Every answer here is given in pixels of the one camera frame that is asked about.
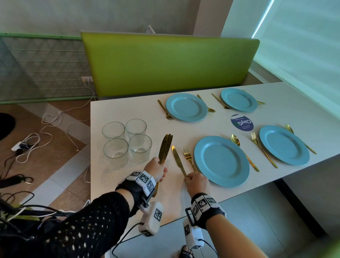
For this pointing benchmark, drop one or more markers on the white table black pedestal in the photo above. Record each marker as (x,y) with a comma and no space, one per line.
(5,126)

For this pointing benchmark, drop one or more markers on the black left wristband with markers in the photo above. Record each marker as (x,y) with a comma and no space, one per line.
(132,188)

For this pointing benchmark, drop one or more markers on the white window blind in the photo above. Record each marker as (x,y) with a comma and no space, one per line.
(305,47)

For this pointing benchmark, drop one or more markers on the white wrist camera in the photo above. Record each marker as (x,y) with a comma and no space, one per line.
(151,219)
(192,235)

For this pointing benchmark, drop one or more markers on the person's black sandal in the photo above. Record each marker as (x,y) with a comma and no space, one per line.
(186,252)

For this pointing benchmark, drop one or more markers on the black right wristband with markers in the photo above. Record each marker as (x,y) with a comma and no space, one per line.
(209,212)

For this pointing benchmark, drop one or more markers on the pile of gold cutlery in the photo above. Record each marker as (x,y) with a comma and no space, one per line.
(169,144)
(162,148)

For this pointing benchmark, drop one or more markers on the green framed mesh partition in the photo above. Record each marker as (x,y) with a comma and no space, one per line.
(39,66)

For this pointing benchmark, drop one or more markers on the light blue plate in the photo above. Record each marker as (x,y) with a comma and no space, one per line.
(221,162)
(239,99)
(186,107)
(284,144)

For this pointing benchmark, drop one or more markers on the person's pale yellow clothing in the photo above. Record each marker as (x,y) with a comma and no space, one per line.
(25,212)

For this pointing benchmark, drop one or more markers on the white chair back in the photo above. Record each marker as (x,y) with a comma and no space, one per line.
(150,29)

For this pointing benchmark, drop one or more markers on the black wristband with markers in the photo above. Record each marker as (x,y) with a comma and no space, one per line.
(209,212)
(132,188)

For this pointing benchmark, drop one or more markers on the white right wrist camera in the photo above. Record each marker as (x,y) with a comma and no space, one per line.
(192,235)

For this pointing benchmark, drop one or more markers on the person's left forearm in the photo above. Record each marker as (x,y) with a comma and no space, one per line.
(87,226)

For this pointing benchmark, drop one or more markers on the person's right forearm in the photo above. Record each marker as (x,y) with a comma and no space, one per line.
(233,239)

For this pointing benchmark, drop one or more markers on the white wall socket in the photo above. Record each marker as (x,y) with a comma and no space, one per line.
(87,79)

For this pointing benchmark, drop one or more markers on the white power strip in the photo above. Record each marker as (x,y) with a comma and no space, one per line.
(16,146)

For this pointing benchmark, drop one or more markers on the round purple sticker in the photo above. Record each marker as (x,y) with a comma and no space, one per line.
(241,123)

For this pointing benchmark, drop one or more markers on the black power adapter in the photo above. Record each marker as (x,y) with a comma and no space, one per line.
(10,182)

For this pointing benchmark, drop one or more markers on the person's left hand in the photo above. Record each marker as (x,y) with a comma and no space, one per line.
(156,170)

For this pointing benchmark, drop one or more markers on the green padded bench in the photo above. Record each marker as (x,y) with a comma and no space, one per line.
(170,63)
(333,249)

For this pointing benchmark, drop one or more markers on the clear drinking glass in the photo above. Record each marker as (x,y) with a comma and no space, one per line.
(140,148)
(116,152)
(113,130)
(136,127)

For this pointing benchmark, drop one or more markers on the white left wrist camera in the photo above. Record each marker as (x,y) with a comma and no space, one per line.
(151,219)

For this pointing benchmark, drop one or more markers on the person's right hand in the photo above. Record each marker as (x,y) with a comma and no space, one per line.
(198,184)

